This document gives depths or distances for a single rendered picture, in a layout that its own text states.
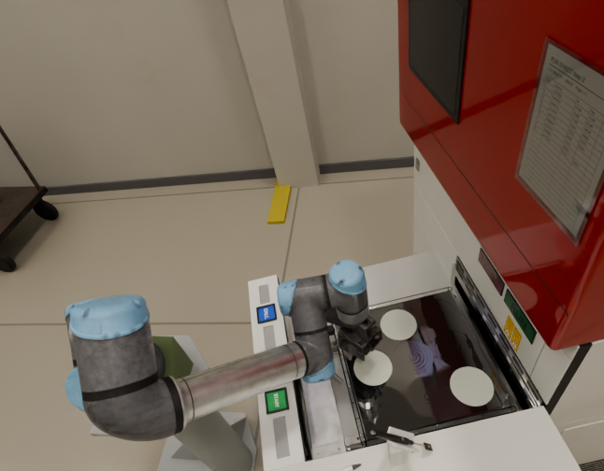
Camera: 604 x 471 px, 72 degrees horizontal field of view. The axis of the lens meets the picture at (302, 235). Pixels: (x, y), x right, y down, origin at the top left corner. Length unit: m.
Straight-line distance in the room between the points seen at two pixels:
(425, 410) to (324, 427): 0.25
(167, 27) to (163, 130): 0.76
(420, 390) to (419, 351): 0.10
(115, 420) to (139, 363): 0.09
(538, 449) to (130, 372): 0.80
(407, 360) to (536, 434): 0.32
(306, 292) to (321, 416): 0.38
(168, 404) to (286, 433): 0.39
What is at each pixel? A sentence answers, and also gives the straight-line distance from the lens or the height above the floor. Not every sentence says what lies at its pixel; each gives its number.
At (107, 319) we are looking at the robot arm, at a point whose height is 1.46.
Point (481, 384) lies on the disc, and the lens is 1.17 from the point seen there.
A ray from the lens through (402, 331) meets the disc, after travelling 1.22.
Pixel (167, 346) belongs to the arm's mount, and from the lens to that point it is 1.28.
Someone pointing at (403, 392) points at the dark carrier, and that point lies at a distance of 1.14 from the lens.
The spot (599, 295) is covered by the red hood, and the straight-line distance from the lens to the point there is 0.76.
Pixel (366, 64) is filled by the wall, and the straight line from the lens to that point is 2.81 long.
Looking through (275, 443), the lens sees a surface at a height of 0.96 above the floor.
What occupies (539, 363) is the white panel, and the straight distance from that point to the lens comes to 1.04.
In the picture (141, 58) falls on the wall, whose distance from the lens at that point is 3.12.
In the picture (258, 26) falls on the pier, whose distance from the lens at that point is 2.62.
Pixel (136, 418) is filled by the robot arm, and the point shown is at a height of 1.35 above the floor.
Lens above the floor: 1.95
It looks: 44 degrees down
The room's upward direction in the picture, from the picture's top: 15 degrees counter-clockwise
